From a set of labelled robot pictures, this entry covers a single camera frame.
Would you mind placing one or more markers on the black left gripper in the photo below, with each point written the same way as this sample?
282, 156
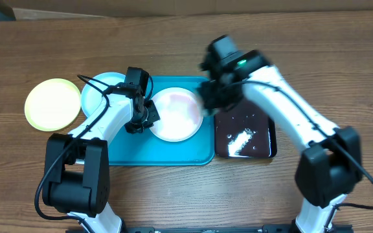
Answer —
133, 128

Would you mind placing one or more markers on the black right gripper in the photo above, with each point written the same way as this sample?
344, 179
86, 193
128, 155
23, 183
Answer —
212, 101

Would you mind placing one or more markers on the yellow plate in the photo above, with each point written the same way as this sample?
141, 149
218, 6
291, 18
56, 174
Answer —
52, 105

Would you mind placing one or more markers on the green sponge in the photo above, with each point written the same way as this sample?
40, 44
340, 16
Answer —
206, 112

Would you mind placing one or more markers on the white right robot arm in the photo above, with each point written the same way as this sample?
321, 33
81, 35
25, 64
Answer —
326, 173

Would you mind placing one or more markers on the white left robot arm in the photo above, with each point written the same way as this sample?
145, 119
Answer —
76, 180

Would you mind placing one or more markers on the black water tray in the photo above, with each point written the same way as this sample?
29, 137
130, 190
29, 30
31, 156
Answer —
245, 132

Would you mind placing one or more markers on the light blue plate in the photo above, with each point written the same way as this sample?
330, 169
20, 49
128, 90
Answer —
90, 97

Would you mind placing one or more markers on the brown cardboard backboard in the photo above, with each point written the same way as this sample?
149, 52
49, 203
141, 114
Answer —
130, 8

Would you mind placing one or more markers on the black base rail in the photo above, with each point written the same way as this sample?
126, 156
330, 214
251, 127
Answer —
264, 229

